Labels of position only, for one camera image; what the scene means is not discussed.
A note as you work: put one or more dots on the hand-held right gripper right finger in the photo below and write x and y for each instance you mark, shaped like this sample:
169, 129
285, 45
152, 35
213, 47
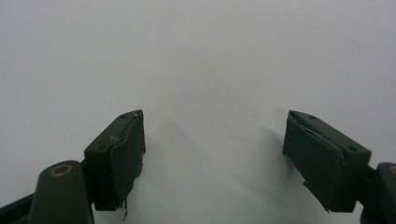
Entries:
323, 161

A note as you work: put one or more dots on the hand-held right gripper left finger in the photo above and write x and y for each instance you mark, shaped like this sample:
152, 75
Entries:
118, 161

